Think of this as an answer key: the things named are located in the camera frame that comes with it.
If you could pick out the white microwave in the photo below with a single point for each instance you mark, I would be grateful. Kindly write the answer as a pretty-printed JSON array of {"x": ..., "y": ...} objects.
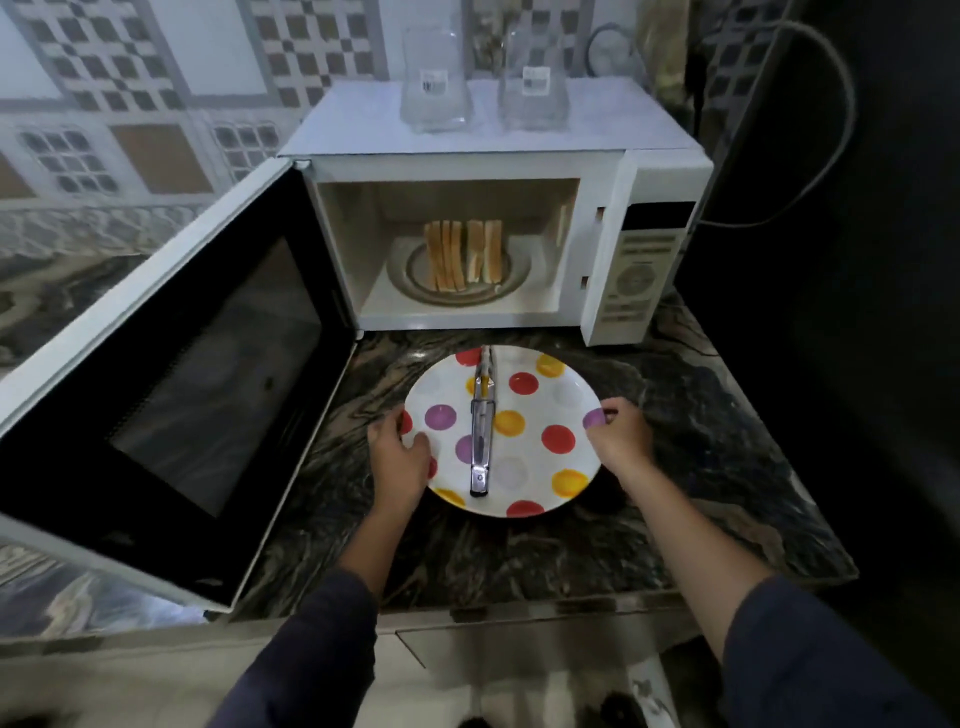
[{"x": 487, "y": 120}]

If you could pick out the metal tongs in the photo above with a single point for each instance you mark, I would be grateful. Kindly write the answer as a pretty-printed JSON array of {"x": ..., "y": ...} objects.
[{"x": 481, "y": 435}]

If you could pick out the polka dot plate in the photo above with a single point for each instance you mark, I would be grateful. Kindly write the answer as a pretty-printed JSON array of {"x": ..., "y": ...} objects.
[{"x": 540, "y": 409}]

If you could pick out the person's right forearm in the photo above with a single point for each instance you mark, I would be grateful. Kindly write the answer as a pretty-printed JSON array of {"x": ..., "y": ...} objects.
[{"x": 735, "y": 592}]

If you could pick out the white plastic bag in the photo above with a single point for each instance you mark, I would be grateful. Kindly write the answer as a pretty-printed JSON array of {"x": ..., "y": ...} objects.
[{"x": 654, "y": 701}]

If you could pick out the person's black shoe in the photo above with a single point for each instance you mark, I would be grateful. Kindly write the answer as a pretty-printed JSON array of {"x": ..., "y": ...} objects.
[
  {"x": 622, "y": 711},
  {"x": 472, "y": 723}
]

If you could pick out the person's left hand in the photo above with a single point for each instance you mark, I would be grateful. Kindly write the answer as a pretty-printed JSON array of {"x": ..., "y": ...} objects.
[{"x": 397, "y": 469}]

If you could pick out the person's left forearm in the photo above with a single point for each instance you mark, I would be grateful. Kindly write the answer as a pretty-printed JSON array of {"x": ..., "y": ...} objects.
[{"x": 322, "y": 615}]

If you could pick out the person's right hand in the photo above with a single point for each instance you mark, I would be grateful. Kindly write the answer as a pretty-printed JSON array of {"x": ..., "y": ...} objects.
[{"x": 622, "y": 442}]

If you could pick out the silver refrigerator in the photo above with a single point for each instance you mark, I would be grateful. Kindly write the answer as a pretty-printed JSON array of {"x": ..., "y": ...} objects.
[{"x": 862, "y": 337}]

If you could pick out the light lower kitchen cabinet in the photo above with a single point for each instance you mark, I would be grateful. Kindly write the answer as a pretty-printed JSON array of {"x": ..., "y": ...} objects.
[{"x": 187, "y": 675}]

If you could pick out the crumpled clear plastic wrap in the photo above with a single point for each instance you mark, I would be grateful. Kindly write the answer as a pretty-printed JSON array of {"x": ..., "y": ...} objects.
[{"x": 491, "y": 37}]

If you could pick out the beige power strip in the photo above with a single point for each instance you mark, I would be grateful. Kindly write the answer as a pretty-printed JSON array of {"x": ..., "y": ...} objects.
[{"x": 664, "y": 52}]

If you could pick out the clear plastic container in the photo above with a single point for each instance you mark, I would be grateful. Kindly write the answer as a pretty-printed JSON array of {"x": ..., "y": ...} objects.
[
  {"x": 534, "y": 82},
  {"x": 435, "y": 82}
]

